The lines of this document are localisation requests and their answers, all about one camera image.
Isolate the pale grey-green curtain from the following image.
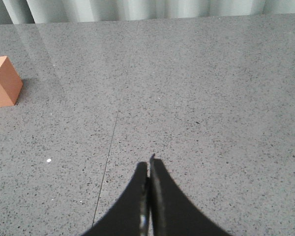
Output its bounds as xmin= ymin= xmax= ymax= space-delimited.
xmin=0 ymin=0 xmax=295 ymax=24

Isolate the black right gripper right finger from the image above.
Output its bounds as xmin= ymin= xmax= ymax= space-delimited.
xmin=150 ymin=154 xmax=229 ymax=236

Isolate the orange foam cube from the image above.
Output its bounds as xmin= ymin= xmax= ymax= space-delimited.
xmin=0 ymin=56 xmax=23 ymax=107

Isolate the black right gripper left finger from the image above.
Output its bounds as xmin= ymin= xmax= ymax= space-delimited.
xmin=84 ymin=162 xmax=148 ymax=236

